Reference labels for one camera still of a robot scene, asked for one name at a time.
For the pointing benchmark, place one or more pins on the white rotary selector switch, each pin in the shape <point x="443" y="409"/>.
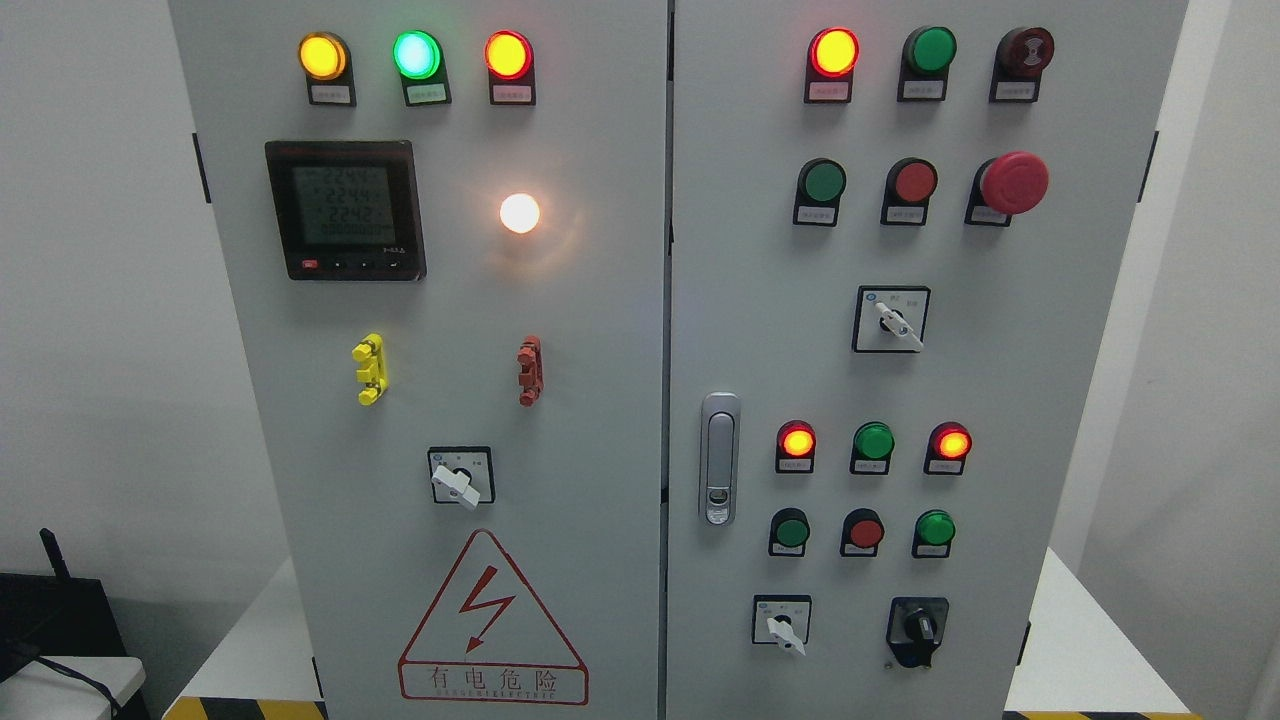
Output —
<point x="462" y="474"/>

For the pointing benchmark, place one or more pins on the green lit indicator light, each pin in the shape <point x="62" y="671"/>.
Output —
<point x="417" y="54"/>

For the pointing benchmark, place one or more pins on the yellow indicator light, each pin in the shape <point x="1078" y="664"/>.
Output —
<point x="323" y="56"/>

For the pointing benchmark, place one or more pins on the grey electrical control cabinet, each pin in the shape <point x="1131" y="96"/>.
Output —
<point x="663" y="141"/>

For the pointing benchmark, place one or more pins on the red terminal clip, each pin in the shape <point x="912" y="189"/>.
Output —
<point x="530" y="371"/>

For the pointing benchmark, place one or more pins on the red lit indicator lower left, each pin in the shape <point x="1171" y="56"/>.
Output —
<point x="796" y="440"/>

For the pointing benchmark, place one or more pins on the red lit indicator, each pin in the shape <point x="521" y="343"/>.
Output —
<point x="796" y="440"/>
<point x="950" y="441"/>

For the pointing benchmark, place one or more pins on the small clear signal lamp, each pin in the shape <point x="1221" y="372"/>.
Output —
<point x="519" y="213"/>

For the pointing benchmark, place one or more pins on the green push button lower left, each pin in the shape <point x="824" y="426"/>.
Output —
<point x="790" y="531"/>

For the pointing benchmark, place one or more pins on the green push button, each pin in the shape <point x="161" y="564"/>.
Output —
<point x="790" y="531"/>
<point x="934" y="532"/>
<point x="821" y="181"/>

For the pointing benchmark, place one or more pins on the green indicator lower middle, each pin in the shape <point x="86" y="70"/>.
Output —
<point x="873" y="441"/>

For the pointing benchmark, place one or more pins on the green push button upper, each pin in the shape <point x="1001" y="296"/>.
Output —
<point x="821" y="181"/>

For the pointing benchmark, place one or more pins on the yellow terminal clip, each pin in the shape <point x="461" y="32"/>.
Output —
<point x="371" y="369"/>

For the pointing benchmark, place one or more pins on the red push button lower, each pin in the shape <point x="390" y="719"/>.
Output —
<point x="862" y="534"/>

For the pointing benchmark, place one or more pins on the red push button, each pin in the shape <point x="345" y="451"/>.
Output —
<point x="911" y="181"/>
<point x="862" y="534"/>

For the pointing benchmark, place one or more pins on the red electrical hazard warning sticker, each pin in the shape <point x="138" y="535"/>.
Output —
<point x="488" y="637"/>

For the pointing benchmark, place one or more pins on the red lit indicator lower right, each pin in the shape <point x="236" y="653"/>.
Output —
<point x="950" y="441"/>

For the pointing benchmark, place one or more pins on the red push button upper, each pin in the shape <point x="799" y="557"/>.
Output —
<point x="911" y="181"/>

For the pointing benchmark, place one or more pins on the black digital power meter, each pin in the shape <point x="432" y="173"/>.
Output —
<point x="347" y="210"/>

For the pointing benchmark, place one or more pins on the red indicator light left door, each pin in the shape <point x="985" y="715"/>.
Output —
<point x="508" y="55"/>

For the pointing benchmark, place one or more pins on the red indicator light door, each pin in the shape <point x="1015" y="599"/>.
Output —
<point x="508" y="55"/>
<point x="834" y="52"/>

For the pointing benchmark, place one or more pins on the green push button lower right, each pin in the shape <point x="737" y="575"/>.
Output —
<point x="934" y="532"/>

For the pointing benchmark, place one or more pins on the red indicator light right door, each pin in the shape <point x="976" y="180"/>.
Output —
<point x="834" y="52"/>

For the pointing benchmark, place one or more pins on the red emergency stop mushroom button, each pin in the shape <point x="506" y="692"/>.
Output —
<point x="1013" y="183"/>

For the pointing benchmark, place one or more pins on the green indicator light top right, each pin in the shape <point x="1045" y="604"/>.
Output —
<point x="930" y="50"/>

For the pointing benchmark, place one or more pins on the dark red buzzer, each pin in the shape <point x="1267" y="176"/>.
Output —
<point x="1024" y="52"/>

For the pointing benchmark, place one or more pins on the black device with antenna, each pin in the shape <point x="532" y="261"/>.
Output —
<point x="55" y="615"/>

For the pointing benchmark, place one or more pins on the white box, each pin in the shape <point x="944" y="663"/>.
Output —
<point x="37" y="692"/>

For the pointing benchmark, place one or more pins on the silver door lock handle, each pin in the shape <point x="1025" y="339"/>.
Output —
<point x="719" y="456"/>

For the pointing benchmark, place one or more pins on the white selector switch upper right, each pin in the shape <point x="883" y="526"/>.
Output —
<point x="890" y="319"/>

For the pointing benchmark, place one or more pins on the white selector switch bottom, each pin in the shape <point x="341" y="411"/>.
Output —
<point x="782" y="620"/>

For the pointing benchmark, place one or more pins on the black rotary knob switch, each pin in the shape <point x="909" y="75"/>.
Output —
<point x="915" y="629"/>

